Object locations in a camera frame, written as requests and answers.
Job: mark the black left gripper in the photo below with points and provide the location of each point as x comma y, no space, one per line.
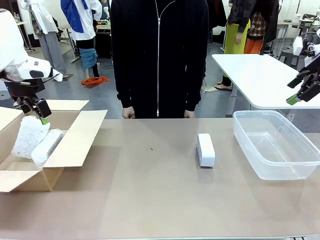
25,91

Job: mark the person in yellow apron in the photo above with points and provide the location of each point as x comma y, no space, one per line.
235,37

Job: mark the white rectangular box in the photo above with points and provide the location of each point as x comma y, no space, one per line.
206,152

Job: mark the person's left hand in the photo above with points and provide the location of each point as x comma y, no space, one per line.
189,114

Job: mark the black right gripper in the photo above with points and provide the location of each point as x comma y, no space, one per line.
311,85

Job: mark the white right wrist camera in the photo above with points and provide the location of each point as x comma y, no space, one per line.
298,46

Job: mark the grey stool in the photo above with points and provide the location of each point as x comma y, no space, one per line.
287,56

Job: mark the person's right hand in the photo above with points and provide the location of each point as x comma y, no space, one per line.
128,113

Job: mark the bubble-wrapped clock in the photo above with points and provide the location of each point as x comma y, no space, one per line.
48,147
28,137

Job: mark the light wooden desk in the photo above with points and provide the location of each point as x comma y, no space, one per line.
23,30

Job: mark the mannequin plaid shirt orange trousers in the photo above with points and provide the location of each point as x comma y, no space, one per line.
256,35

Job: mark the open cardboard box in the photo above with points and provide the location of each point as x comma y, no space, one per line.
75,142

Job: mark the mannequin white shirt grey trousers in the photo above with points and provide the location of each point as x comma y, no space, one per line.
50,37

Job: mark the white table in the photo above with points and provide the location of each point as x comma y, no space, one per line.
255,75

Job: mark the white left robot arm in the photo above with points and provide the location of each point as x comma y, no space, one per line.
12,45

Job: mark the mannequin blue white coat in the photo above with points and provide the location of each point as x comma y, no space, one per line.
83,25

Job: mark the clear plastic bin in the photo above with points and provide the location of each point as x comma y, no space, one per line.
275,150

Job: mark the person in black hoodie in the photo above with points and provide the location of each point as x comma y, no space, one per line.
160,62

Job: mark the orange cloth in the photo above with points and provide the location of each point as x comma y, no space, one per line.
95,81

